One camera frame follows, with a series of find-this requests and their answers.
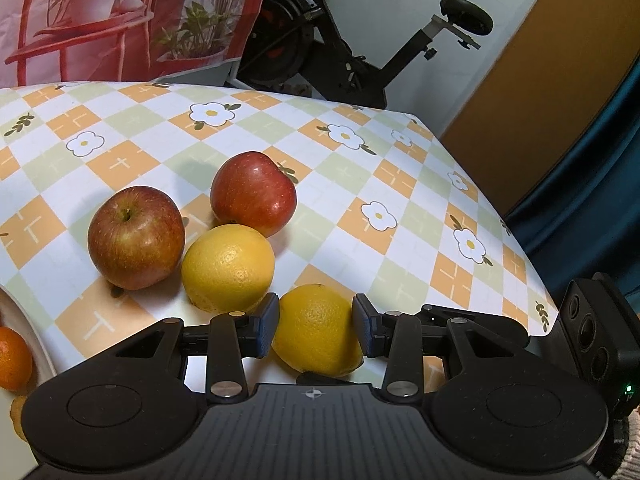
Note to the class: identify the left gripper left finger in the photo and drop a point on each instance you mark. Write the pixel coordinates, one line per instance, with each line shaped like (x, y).
(232, 337)

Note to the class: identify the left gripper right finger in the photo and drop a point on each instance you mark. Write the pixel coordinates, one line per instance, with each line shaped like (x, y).
(396, 337)

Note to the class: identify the yellow lemon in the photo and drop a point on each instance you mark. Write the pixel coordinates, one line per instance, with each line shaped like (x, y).
(228, 268)
(315, 332)

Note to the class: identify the bright red apple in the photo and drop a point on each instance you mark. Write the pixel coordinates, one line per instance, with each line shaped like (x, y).
(251, 190)

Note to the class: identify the mandarin orange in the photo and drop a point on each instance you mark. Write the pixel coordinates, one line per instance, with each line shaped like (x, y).
(16, 361)

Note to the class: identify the brown longan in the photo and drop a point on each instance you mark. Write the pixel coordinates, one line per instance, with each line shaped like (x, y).
(16, 410)

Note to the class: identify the teal curtain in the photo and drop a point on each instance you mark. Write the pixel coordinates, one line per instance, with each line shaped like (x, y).
(583, 218)

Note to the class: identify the brownish red apple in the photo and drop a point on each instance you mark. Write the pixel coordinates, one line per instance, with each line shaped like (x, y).
(136, 238)

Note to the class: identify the beige round plate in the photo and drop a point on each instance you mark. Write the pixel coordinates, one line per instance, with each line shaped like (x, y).
(13, 316)

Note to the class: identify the pink printed backdrop cloth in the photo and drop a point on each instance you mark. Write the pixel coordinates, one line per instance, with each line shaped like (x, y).
(122, 40)

